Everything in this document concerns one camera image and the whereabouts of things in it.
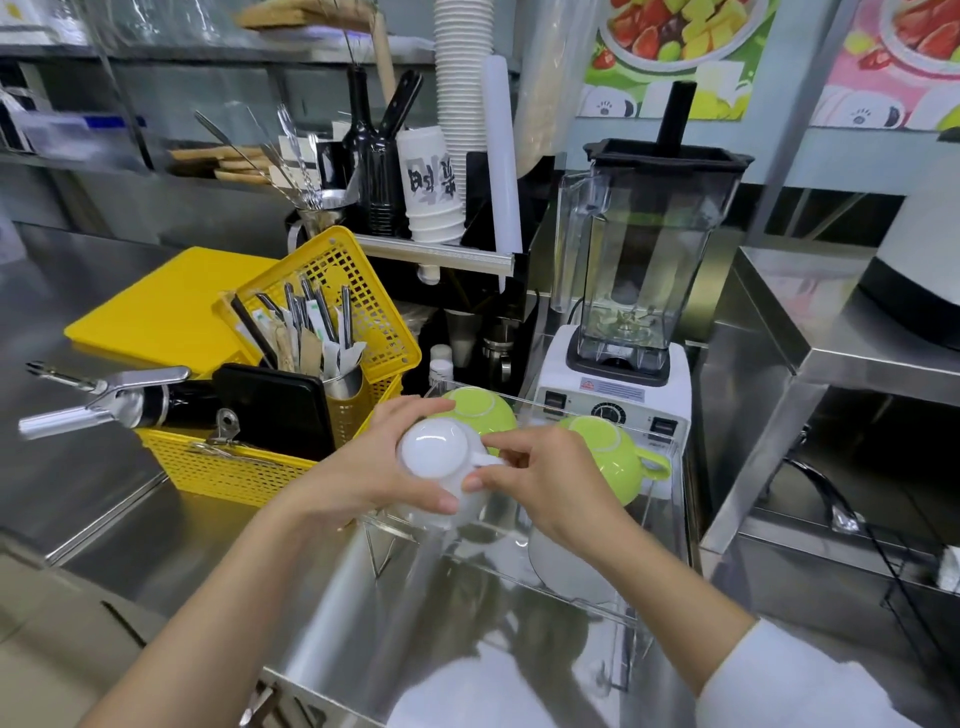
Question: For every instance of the clear blender jar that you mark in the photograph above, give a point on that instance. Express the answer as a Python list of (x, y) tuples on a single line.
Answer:
[(637, 255)]

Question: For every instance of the stainless steel wall shelf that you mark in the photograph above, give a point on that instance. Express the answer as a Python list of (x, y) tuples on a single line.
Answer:
[(187, 52)]

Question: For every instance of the clear acrylic cup rack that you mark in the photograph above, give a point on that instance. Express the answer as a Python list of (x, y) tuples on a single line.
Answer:
[(510, 592)]

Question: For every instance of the white wrapped tube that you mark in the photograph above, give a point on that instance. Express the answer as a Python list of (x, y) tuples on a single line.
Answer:
[(501, 150)]

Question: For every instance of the black blender lid with tamper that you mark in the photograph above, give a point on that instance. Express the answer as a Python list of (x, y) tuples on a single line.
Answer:
[(667, 150)]

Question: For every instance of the tall stack of white cups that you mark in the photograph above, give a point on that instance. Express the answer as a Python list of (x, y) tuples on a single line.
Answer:
[(461, 82)]

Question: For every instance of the clear wrapped cup sleeve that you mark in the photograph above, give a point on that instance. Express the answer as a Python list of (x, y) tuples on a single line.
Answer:
[(555, 82)]

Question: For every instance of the person's right thumb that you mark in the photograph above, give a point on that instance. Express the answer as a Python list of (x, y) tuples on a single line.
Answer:
[(487, 480)]

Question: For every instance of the bundle of wrapped cutlery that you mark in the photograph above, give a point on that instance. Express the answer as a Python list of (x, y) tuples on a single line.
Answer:
[(307, 330)]

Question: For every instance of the white blender base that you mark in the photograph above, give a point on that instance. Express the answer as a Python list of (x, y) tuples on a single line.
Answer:
[(600, 394)]

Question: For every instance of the steel jug with bar tools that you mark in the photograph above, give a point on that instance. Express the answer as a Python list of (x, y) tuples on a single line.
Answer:
[(311, 187)]

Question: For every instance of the black tongs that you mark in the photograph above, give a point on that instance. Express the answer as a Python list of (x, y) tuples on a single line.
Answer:
[(401, 101)]

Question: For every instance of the person's right hand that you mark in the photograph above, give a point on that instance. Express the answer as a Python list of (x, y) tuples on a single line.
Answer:
[(566, 487)]

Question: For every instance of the person's left forearm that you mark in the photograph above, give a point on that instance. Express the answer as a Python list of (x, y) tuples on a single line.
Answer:
[(217, 607)]

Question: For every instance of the stainless steel counter unit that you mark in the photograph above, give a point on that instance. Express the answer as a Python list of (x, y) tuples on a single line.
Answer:
[(795, 352)]

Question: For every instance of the yellow cutting board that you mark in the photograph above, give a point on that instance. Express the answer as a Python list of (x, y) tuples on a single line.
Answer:
[(169, 307)]

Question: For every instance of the stack of printed paper cups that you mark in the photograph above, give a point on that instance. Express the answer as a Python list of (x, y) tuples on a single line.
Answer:
[(431, 187)]

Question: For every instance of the person's left hand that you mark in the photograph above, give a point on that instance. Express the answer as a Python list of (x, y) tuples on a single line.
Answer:
[(352, 472)]

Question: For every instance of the pink fruit poster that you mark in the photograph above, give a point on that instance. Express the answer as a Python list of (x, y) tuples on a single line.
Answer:
[(892, 64)]

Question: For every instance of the person's right forearm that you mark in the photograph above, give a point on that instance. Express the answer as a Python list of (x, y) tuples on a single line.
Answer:
[(697, 622)]

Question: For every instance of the black cup organizer stand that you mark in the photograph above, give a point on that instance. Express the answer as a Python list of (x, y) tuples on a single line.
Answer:
[(495, 225)]

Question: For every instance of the small white bottle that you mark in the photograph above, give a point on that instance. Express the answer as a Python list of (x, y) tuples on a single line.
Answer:
[(441, 369)]

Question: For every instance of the yellow plastic basket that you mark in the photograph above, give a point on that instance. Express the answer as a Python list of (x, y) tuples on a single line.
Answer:
[(360, 300)]

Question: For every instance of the green fruit poster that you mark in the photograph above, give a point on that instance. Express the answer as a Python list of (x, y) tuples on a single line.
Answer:
[(667, 52)]

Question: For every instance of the green ceramic cup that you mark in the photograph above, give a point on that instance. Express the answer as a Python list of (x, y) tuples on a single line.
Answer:
[(611, 457), (484, 409)]

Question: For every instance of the white and black appliance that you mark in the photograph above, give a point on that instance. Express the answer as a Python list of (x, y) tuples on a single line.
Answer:
[(919, 255)]

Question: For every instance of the black bottle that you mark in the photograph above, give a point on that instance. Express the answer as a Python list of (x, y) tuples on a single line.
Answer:
[(358, 135)]

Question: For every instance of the steel utensil cup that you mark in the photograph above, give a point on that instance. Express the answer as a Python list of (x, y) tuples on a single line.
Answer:
[(343, 386)]

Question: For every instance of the person's left thumb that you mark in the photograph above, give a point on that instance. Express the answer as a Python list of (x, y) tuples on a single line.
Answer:
[(431, 501)]

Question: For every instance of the black and silver cream whipper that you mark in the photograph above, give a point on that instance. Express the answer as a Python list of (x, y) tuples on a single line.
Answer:
[(112, 401)]

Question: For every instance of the stack of wooden boards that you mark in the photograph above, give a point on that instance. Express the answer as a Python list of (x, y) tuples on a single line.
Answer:
[(217, 161)]

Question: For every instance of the white ceramic cup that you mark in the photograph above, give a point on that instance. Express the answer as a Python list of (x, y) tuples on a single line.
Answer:
[(433, 454)]

